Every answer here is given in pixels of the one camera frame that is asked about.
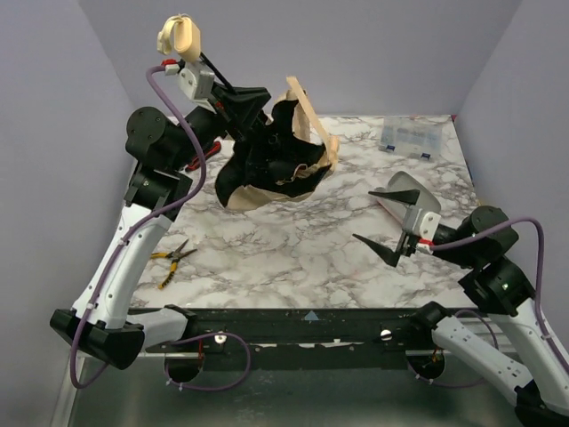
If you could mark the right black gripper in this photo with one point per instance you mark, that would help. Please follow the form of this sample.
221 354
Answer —
404 240

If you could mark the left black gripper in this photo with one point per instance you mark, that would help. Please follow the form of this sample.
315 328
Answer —
237 112

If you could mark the black and beige umbrella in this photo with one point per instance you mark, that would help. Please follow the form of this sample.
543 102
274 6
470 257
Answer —
291 155

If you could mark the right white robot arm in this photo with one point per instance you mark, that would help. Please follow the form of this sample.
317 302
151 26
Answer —
536 383

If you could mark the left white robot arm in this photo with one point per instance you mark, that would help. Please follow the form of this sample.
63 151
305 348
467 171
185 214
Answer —
99 323

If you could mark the clear plastic parts box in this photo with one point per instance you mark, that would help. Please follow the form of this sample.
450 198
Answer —
409 137

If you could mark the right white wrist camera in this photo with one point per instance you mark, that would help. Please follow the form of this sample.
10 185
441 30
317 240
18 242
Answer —
420 222

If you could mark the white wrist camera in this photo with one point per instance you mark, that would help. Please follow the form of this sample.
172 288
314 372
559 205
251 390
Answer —
420 222
196 81

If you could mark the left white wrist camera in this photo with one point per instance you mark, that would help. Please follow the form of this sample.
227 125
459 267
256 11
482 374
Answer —
196 81

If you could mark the yellow handled pliers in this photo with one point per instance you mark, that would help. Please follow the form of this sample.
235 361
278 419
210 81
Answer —
174 257

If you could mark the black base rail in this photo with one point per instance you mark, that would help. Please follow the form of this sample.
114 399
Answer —
318 339

